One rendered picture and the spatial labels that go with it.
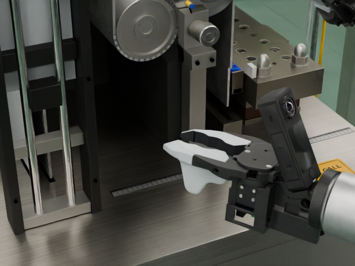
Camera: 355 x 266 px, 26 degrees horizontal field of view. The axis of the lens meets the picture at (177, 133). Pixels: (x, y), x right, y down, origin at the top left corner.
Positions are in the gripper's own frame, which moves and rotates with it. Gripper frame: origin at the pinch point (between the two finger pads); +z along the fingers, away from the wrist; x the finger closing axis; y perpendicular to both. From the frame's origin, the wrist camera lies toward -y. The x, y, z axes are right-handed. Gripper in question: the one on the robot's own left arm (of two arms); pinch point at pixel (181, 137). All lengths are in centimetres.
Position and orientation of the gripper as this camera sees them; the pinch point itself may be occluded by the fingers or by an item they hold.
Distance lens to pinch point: 96.0
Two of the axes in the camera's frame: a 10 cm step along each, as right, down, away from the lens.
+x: 5.1, -3.3, 7.9
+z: -8.6, -2.7, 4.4
